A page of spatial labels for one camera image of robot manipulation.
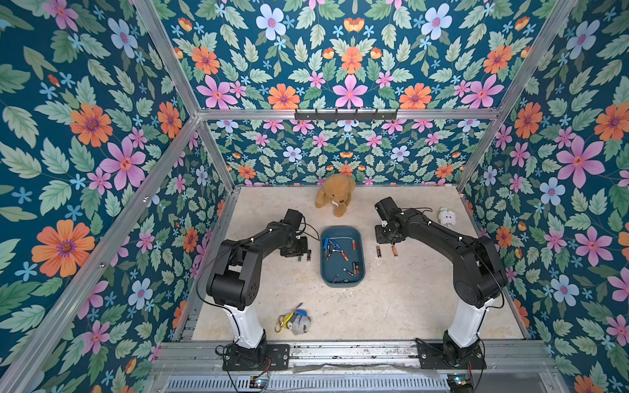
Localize teal plastic storage tray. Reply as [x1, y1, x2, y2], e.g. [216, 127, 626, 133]
[320, 226, 366, 288]

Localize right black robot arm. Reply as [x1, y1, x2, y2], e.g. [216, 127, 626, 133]
[375, 197, 507, 351]

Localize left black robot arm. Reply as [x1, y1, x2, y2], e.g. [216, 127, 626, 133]
[206, 209, 308, 354]

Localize brown teddy bear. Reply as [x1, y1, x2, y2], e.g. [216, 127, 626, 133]
[314, 174, 356, 217]

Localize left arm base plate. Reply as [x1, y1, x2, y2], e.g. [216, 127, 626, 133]
[220, 343, 291, 372]

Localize black wall hook rail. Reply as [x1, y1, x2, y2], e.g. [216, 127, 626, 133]
[293, 109, 398, 122]

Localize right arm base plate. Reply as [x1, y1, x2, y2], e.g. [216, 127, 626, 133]
[414, 336, 486, 370]

